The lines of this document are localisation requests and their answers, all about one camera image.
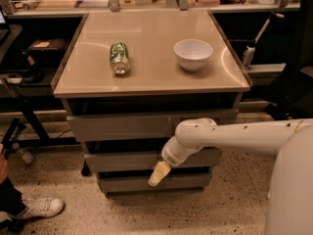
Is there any grey bottom drawer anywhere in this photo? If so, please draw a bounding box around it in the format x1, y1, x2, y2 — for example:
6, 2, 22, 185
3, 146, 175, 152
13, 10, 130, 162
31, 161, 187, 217
98, 173, 211, 193

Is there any white black handheld tool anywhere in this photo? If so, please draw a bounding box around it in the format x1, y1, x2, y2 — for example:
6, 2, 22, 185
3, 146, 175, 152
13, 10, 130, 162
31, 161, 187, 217
242, 12, 285, 71

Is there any black office chair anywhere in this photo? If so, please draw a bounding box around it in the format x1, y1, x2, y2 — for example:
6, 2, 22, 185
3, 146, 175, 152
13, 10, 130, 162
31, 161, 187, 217
265, 0, 313, 120

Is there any white bowl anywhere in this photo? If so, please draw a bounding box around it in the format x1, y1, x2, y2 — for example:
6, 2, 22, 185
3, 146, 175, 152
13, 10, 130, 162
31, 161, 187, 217
173, 39, 213, 71

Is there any green soda can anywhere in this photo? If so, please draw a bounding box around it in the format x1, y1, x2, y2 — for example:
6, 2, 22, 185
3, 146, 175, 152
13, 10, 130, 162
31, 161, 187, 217
110, 42, 130, 75

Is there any black box with label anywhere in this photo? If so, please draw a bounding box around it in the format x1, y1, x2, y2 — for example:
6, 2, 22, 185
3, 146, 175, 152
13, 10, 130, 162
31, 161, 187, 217
26, 38, 68, 60

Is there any dark trouser leg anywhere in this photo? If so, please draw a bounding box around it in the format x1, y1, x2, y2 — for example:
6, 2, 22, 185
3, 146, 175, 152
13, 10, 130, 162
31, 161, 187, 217
0, 178, 25, 216

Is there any grey top drawer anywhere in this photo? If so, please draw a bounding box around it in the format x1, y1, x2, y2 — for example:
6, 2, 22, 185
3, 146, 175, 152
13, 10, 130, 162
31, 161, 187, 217
67, 109, 239, 142

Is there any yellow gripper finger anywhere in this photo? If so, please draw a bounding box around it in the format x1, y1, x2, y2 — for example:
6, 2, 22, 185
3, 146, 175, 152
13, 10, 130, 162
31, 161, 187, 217
148, 161, 171, 187

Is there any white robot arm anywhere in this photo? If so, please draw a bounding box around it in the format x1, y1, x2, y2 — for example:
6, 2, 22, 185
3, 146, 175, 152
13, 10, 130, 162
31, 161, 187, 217
149, 118, 313, 235

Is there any plastic water bottle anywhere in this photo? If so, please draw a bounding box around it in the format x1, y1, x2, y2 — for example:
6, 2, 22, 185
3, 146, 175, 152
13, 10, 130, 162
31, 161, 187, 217
13, 143, 34, 165

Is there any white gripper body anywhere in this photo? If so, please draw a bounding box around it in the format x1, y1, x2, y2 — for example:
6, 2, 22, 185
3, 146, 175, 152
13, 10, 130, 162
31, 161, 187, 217
161, 137, 193, 167

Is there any white sneaker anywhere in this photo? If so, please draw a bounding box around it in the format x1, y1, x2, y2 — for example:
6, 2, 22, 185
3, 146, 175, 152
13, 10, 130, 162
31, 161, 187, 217
7, 198, 65, 220

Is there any grey drawer cabinet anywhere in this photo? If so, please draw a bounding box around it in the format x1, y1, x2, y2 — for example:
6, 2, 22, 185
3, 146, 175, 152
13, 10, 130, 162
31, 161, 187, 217
54, 9, 249, 181

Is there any grey drawer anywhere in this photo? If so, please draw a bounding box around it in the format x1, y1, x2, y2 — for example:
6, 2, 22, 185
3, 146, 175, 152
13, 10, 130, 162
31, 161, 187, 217
84, 148, 222, 172
67, 109, 239, 142
98, 173, 211, 193

